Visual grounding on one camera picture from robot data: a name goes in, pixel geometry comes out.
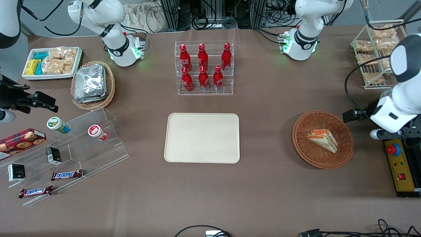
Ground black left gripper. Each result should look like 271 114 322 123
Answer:
342 99 382 123

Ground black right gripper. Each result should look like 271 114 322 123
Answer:
0 75 59 114

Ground white rectangular snack tray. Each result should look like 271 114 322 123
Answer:
22 47 83 81

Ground triangular sandwich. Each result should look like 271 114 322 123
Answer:
306 129 338 154

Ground round brown wicker basket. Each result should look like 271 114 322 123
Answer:
292 111 355 170

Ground oval light wicker basket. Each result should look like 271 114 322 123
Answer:
71 61 115 110

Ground beige plastic serving tray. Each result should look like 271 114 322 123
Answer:
164 113 240 164

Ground green lid yogurt cup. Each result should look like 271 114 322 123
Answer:
46 117 71 134

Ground yellow snack packet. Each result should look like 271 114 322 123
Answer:
25 59 41 76

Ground silver foil packet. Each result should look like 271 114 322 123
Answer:
75 65 105 98
74 67 108 104

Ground red tartan cookie box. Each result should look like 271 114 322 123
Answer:
0 128 47 161

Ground small black carton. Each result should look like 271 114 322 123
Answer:
46 146 62 165
8 164 26 182

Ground red lid yogurt cup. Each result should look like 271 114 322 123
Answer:
88 124 109 142

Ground clear acrylic step shelf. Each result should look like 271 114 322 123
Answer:
0 107 130 207

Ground yellow black control box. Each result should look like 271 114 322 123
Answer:
384 138 421 198

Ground brown Snickers bar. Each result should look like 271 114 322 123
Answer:
19 185 54 198
51 169 84 181

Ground cream cloth bag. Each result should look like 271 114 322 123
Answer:
122 3 169 33

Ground red cola bottle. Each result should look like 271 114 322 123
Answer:
179 44 192 71
213 65 224 91
221 42 232 72
199 66 210 92
198 43 209 70

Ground clear acrylic bottle rack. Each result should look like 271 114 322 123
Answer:
175 40 234 96

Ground red soda cans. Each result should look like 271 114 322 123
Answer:
181 67 194 92

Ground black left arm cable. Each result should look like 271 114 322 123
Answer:
344 54 400 114

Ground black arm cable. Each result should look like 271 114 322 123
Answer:
344 54 400 114
20 0 83 37

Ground white wire shelf rack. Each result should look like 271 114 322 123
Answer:
350 24 408 90

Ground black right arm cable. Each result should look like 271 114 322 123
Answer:
20 0 83 37

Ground black tangled cable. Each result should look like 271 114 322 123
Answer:
321 219 421 237

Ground black cable connector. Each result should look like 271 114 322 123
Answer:
300 229 325 237

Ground aluminium profile frame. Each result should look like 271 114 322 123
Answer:
160 0 267 31

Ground black looped cable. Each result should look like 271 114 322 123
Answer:
174 225 233 237

